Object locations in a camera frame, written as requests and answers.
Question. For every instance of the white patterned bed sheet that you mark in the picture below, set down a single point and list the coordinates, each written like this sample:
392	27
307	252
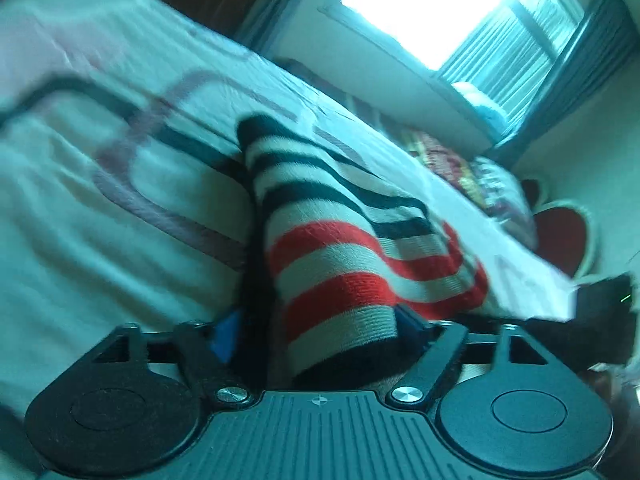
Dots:
100	185

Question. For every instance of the light blue cloth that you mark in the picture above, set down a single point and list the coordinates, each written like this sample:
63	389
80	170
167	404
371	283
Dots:
480	105

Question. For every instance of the grey blue curtain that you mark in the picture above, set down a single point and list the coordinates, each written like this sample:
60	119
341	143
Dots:
550	60
272	5

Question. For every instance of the window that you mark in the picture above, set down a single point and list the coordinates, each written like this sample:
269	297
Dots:
435	5

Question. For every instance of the red black striped knit sweater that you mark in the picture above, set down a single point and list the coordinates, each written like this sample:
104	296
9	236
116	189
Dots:
345	270

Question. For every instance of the red yellow patterned pillow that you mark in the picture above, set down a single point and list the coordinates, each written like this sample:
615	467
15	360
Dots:
442	160

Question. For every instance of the dark patterned pillow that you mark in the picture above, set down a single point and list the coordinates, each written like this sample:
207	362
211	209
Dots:
505	195

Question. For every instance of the red heart-shaped cushion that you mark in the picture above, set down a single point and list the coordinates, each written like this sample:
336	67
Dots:
562	235

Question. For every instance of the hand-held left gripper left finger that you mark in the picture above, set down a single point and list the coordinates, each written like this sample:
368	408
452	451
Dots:
227	336

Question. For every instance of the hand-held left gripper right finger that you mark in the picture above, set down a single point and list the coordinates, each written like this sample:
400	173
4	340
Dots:
411	325

